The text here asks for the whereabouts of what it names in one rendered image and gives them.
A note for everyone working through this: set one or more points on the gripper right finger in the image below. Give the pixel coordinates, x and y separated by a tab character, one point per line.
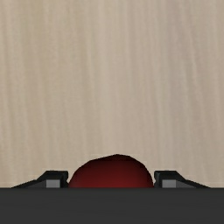
167	178

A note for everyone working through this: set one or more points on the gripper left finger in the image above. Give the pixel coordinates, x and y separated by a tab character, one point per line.
54	178

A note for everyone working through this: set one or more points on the red tomato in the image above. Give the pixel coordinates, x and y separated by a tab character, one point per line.
112	173

